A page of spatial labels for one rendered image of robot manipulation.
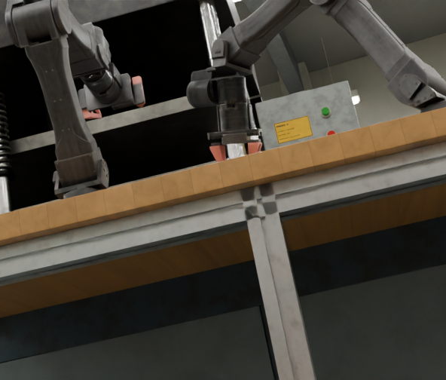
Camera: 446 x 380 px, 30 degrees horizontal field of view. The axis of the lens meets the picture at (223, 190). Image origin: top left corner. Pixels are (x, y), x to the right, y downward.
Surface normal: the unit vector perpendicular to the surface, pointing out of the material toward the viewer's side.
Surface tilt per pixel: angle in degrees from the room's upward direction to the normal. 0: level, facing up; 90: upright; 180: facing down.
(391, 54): 79
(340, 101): 90
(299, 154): 90
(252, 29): 91
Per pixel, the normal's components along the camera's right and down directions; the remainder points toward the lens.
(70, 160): -0.06, 0.21
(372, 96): -0.26, -0.27
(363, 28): -0.65, -0.15
